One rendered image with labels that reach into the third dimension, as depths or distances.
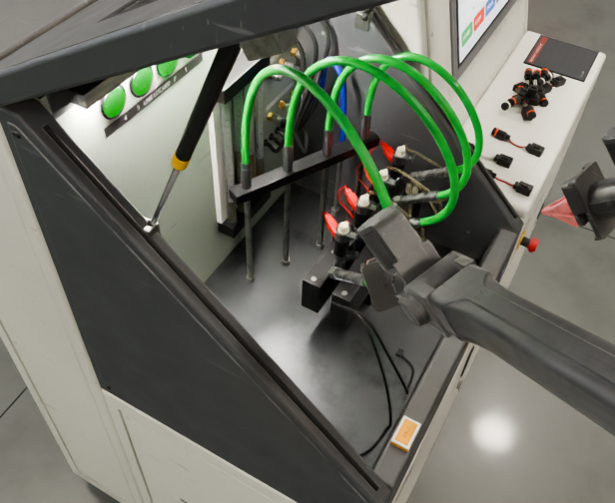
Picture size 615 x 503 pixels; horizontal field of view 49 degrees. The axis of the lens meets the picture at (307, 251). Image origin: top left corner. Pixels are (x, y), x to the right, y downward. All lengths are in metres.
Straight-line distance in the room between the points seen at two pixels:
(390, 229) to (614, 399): 0.34
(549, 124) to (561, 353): 1.19
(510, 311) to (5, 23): 0.68
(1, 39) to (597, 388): 0.74
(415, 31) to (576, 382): 0.91
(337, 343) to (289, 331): 0.10
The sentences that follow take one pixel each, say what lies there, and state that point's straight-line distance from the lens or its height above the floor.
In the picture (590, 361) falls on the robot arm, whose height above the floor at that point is 1.53.
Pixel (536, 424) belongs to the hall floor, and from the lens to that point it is 2.33.
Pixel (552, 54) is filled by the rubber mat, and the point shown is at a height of 0.98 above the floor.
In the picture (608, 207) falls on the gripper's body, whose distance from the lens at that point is 1.04.
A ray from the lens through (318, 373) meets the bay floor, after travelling 1.30.
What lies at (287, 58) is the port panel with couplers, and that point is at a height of 1.20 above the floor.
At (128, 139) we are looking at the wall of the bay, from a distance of 1.04.
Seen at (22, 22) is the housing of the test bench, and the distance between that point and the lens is 0.94.
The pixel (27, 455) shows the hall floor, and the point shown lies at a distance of 2.27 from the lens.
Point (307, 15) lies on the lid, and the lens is 0.49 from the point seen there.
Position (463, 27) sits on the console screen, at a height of 1.21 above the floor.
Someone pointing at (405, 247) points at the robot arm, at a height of 1.39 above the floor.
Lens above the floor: 1.94
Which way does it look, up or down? 49 degrees down
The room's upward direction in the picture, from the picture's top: 3 degrees clockwise
